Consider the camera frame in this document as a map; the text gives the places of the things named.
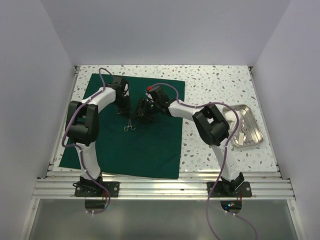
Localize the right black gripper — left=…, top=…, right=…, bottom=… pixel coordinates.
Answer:
left=131, top=97, right=161, bottom=124

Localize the green surgical cloth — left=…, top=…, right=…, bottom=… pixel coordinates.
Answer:
left=59, top=73, right=185, bottom=179

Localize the white gauze strip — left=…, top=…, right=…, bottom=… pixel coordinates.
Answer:
left=237, top=132, right=245, bottom=146

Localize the steel instrument tray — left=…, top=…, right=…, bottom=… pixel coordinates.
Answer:
left=230, top=104, right=264, bottom=148

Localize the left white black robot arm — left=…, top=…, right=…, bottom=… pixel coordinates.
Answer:
left=61, top=76, right=131, bottom=197

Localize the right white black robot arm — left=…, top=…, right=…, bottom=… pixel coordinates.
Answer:
left=133, top=83, right=245, bottom=197

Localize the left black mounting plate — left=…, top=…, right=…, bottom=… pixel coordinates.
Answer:
left=72, top=181, right=120, bottom=198

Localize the black mounting plate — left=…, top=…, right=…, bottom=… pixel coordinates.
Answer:
left=206, top=181, right=253, bottom=198
left=72, top=181, right=120, bottom=198

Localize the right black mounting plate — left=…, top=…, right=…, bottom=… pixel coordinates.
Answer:
left=206, top=181, right=253, bottom=198

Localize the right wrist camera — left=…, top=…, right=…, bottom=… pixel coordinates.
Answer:
left=146, top=85, right=169, bottom=102

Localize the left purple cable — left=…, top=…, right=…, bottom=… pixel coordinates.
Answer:
left=61, top=67, right=112, bottom=215

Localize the aluminium rail frame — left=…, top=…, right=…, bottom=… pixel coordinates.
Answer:
left=31, top=65, right=298, bottom=240

